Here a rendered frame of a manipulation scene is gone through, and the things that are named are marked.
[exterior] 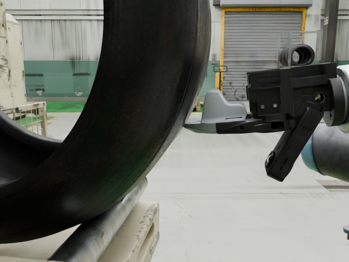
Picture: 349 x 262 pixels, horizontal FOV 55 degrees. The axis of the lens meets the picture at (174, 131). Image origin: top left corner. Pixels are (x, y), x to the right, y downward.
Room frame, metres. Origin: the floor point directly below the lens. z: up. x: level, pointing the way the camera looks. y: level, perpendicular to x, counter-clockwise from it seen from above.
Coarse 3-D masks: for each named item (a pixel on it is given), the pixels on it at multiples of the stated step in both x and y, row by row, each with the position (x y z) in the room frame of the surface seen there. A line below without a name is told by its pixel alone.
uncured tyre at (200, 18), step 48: (144, 0) 0.32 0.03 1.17; (192, 0) 0.34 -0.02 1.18; (144, 48) 0.32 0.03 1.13; (192, 48) 0.35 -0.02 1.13; (96, 96) 0.32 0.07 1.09; (144, 96) 0.32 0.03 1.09; (192, 96) 0.39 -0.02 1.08; (0, 144) 0.63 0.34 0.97; (48, 144) 0.62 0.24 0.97; (96, 144) 0.32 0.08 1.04; (144, 144) 0.34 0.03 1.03; (0, 192) 0.34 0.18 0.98; (48, 192) 0.33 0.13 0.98; (96, 192) 0.34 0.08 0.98; (0, 240) 0.37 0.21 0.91
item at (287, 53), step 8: (296, 32) 7.40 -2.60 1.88; (304, 32) 7.38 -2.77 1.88; (312, 32) 7.36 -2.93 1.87; (288, 48) 7.93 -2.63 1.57; (296, 48) 7.54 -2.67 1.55; (304, 48) 7.81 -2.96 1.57; (312, 48) 7.54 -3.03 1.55; (280, 56) 8.34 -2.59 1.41; (288, 56) 7.42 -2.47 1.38; (304, 56) 8.13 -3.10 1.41; (312, 56) 7.51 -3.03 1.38; (288, 64) 7.41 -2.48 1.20; (296, 64) 7.54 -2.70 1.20; (304, 64) 7.52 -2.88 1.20
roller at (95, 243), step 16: (112, 208) 0.44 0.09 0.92; (128, 208) 0.48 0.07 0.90; (80, 224) 0.40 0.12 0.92; (96, 224) 0.39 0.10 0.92; (112, 224) 0.41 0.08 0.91; (80, 240) 0.35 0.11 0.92; (96, 240) 0.36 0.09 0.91; (64, 256) 0.32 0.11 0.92; (80, 256) 0.33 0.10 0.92; (96, 256) 0.35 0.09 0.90
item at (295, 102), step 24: (264, 72) 0.43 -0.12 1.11; (288, 72) 0.43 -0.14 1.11; (312, 72) 0.46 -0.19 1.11; (336, 72) 0.44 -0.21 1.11; (264, 96) 0.44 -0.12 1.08; (288, 96) 0.43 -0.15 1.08; (312, 96) 0.45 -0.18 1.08; (336, 96) 0.42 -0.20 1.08; (264, 120) 0.44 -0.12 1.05; (288, 120) 0.43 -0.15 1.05; (336, 120) 0.43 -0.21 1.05
